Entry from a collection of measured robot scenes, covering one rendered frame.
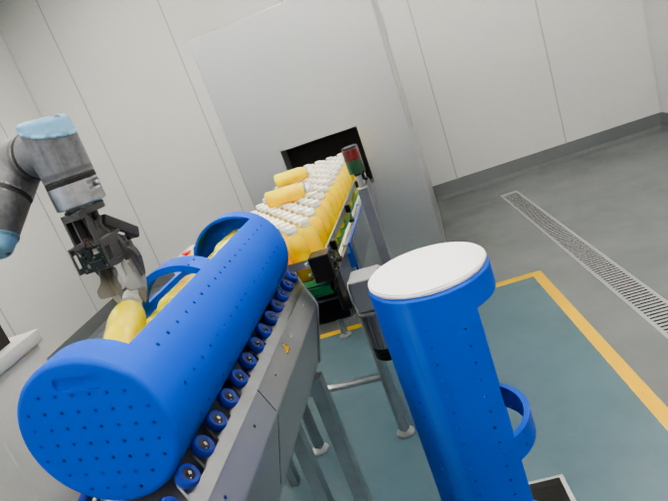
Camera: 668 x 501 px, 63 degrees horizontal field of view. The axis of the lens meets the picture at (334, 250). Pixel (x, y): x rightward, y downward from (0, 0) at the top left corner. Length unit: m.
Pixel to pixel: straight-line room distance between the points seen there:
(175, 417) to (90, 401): 0.14
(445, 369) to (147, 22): 5.33
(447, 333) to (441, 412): 0.20
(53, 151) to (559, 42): 5.43
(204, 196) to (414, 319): 5.07
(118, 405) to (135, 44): 5.39
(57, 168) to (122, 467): 0.52
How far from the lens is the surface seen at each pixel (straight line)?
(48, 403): 1.02
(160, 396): 0.93
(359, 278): 1.84
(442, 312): 1.15
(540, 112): 6.03
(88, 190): 1.07
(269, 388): 1.34
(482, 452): 1.35
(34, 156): 1.08
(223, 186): 6.02
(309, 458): 2.02
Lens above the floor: 1.48
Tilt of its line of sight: 16 degrees down
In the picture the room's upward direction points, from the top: 20 degrees counter-clockwise
